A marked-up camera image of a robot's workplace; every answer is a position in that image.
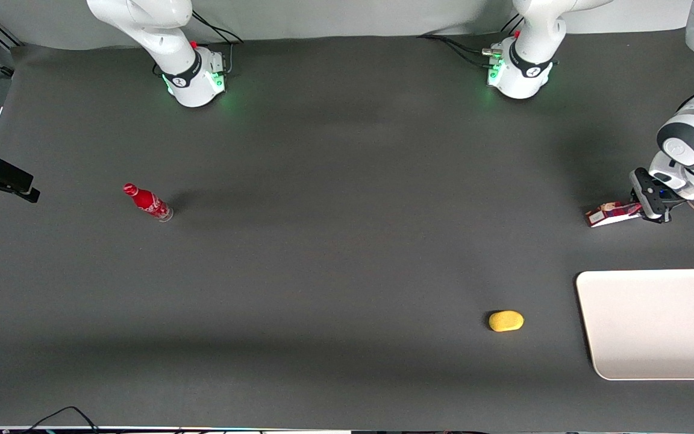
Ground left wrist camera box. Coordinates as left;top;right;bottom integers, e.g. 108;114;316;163
629;168;668;219

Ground red soda bottle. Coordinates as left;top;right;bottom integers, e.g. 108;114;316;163
122;183;174;222

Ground light grey backdrop sheet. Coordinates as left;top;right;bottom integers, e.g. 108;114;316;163
0;0;694;51

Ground white rectangular tray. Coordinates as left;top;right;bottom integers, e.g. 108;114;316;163
576;269;694;381

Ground red cookie box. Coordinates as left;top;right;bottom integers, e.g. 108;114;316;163
586;201;645;228

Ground dark grey table mat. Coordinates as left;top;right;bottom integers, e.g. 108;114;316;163
0;21;694;432

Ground black left arm base cables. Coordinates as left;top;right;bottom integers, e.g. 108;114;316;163
416;13;525;71

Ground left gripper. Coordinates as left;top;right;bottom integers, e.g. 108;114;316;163
643;151;694;225

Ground black cable at table edge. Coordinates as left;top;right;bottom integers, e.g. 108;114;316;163
22;406;102;434

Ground black arm base cables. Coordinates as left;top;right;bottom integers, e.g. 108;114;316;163
153;10;245;77
416;13;525;71

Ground yellow oval sponge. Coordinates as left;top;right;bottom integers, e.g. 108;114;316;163
489;310;525;333

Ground black right arm base cables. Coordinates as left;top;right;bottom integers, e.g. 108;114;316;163
153;10;245;77

